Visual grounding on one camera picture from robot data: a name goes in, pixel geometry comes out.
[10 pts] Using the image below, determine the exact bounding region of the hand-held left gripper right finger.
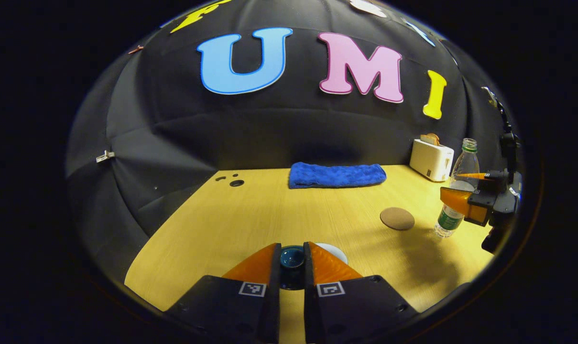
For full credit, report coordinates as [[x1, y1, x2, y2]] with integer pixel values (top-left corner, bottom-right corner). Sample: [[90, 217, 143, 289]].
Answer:
[[303, 241, 419, 344]]

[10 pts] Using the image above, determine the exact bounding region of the teal teacup lid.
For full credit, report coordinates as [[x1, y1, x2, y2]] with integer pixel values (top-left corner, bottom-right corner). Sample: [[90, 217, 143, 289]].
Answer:
[[280, 246, 305, 291]]

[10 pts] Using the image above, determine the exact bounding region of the clear plastic water bottle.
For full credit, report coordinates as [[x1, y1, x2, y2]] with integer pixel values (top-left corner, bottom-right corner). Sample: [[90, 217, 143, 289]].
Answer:
[[435, 139, 480, 238]]

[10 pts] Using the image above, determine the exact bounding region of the white toaster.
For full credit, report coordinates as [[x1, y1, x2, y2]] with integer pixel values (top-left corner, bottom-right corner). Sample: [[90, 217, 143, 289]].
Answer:
[[410, 139, 454, 182]]

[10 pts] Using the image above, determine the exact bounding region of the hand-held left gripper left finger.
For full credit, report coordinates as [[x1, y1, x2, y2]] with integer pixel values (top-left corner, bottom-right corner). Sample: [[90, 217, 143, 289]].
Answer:
[[164, 243, 283, 344]]

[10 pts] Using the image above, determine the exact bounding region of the blue folded towel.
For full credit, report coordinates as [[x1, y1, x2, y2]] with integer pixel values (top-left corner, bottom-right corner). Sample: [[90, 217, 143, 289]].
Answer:
[[289, 162, 387, 189]]

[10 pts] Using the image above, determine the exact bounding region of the round brown coaster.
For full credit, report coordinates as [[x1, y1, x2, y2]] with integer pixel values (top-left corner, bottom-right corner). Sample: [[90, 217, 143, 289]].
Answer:
[[380, 207, 415, 231]]

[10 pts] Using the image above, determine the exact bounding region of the black backdrop cloth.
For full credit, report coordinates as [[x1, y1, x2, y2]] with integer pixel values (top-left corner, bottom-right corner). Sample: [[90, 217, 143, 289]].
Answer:
[[65, 0, 521, 282]]

